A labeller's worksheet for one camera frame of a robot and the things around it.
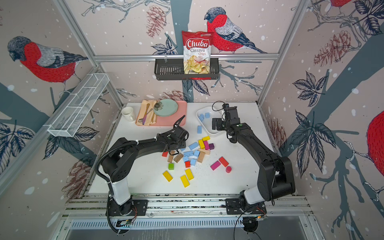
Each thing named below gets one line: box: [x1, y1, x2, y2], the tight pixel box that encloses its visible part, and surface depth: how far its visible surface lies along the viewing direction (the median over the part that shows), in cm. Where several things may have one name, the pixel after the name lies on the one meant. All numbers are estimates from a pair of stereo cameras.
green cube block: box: [168, 163, 175, 170], surface depth 90 cm
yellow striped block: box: [198, 139, 205, 149], surface depth 97 cm
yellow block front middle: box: [180, 174, 190, 188], surface depth 84 cm
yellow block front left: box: [162, 170, 173, 183], surface depth 85 cm
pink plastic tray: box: [156, 100, 187, 127], surface depth 116 cm
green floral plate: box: [153, 99, 178, 117], surface depth 120 cm
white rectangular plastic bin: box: [196, 106, 223, 135], surface depth 113 cm
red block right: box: [218, 156, 229, 168], surface depth 91 cm
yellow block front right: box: [185, 168, 194, 181], surface depth 87 cm
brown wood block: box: [173, 152, 184, 163], surface depth 92 cm
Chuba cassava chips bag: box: [182, 31, 214, 75], surface depth 87 cm
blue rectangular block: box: [197, 125, 203, 134], surface depth 106 cm
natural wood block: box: [197, 151, 206, 163], surface depth 92 cm
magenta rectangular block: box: [210, 160, 221, 171], surface depth 90 cm
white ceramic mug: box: [121, 106, 136, 123], surface depth 106 cm
